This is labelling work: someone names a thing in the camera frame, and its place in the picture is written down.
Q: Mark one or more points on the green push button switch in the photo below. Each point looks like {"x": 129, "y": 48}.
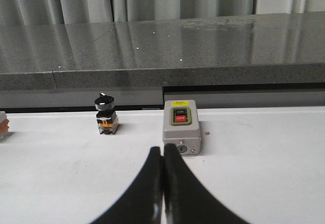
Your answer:
{"x": 4, "y": 125}

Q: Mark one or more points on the grey on off switch box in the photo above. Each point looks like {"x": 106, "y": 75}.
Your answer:
{"x": 181, "y": 126}

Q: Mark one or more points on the grey granite counter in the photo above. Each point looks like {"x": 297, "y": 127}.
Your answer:
{"x": 262, "y": 60}

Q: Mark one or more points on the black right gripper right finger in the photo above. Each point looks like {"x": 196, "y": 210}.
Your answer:
{"x": 186, "y": 199}

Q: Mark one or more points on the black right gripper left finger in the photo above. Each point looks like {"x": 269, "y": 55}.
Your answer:
{"x": 142, "y": 201}

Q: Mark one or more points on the black rotary selector switch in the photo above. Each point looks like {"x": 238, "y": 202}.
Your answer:
{"x": 107, "y": 119}

